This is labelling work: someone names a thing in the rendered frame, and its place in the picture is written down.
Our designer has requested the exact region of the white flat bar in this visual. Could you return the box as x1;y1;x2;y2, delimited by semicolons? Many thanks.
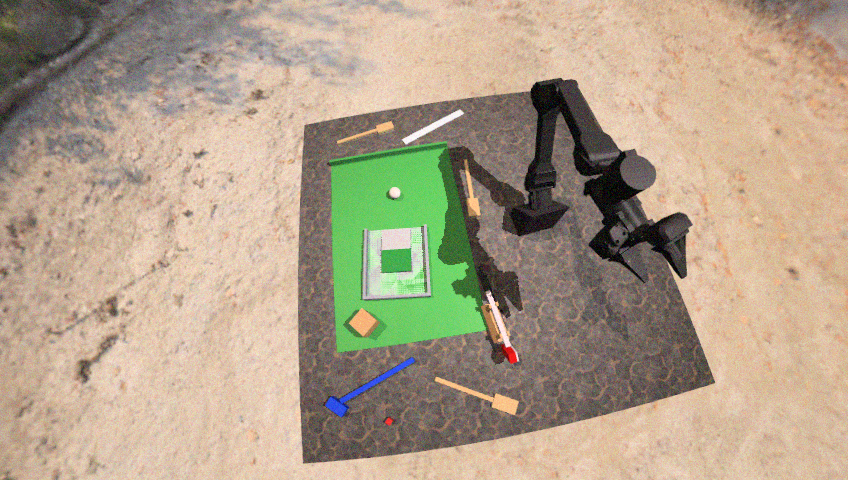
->
402;110;464;145

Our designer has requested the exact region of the orange-brown cube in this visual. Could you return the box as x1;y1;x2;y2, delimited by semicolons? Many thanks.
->
349;308;380;338

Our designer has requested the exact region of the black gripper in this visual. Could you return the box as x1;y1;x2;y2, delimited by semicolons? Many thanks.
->
601;198;693;283

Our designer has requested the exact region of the green putting mat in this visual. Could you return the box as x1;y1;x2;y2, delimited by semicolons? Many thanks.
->
331;148;489;353

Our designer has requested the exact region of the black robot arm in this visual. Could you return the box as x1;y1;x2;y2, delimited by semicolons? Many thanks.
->
524;78;656;257

